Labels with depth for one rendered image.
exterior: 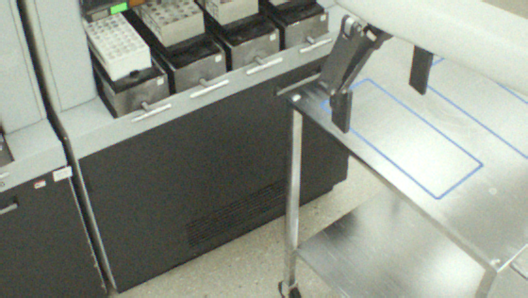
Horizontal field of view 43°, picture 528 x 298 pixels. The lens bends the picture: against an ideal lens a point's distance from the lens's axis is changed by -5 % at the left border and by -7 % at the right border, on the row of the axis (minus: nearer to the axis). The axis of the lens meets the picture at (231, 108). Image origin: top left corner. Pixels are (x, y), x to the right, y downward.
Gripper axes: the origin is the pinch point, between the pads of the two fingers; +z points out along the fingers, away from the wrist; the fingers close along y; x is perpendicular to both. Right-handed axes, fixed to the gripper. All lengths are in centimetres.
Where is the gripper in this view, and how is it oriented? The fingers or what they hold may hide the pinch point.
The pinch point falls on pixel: (381, 101)
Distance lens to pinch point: 93.7
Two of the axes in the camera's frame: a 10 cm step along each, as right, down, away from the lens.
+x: -5.1, -5.6, 6.5
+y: 8.6, -3.7, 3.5
